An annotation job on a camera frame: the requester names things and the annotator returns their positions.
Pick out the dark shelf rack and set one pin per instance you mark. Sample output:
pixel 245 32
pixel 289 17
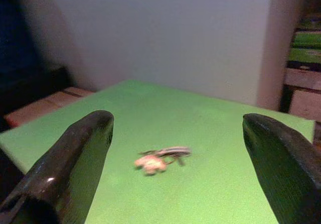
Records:
pixel 304 58

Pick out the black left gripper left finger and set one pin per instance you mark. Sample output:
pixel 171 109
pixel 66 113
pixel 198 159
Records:
pixel 62 173

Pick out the green table cover sheet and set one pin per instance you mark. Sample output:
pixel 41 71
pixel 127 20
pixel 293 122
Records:
pixel 175 116

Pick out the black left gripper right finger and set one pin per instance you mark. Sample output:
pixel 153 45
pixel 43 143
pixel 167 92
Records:
pixel 286 173

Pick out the black furniture piece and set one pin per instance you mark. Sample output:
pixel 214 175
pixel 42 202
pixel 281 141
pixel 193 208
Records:
pixel 30 88

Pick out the brown cardboard box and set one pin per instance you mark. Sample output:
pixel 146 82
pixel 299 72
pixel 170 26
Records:
pixel 50 103

